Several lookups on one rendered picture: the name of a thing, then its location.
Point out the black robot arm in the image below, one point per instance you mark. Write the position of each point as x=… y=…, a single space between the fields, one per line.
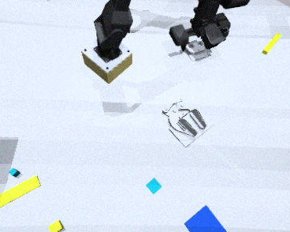
x=115 y=22

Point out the yellow flat bar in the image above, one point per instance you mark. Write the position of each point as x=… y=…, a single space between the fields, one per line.
x=19 y=190
x=272 y=42

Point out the small cyan cube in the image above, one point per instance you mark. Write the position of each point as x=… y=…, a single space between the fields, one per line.
x=14 y=172

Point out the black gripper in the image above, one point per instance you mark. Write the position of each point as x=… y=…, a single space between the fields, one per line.
x=180 y=36

